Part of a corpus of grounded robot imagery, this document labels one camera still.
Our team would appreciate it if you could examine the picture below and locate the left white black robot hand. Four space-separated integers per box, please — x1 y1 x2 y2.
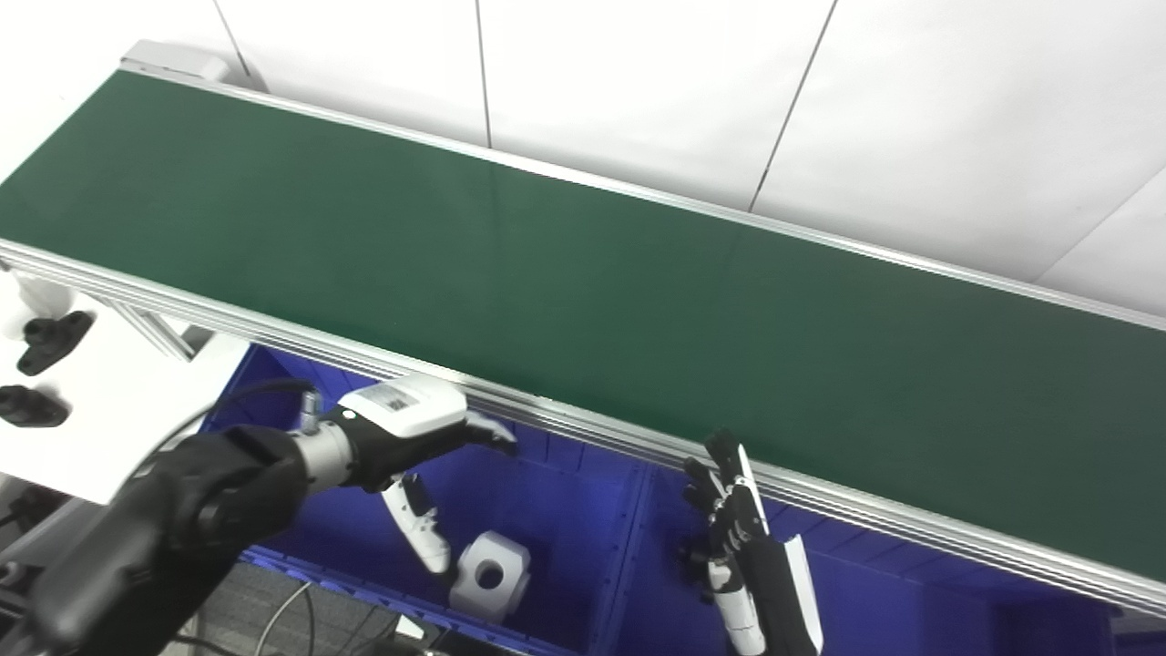
319 373 520 576

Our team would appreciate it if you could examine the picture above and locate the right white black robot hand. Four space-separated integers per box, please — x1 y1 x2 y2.
681 429 826 656

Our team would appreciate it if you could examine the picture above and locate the white plastic housing part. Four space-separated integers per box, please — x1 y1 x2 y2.
448 530 533 626

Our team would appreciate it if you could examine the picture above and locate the green conveyor belt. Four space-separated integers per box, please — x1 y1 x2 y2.
0 62 1166 620

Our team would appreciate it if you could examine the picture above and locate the aluminium conveyor support leg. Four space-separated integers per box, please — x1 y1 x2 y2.
105 303 199 363

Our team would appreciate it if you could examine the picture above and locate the grey conveyor end cover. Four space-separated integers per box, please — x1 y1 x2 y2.
120 39 233 85

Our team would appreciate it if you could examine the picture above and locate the thin white cable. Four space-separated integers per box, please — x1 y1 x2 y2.
252 580 316 656

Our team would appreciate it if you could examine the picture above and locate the black bracket part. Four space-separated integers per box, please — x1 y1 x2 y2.
15 311 96 377
0 384 70 428

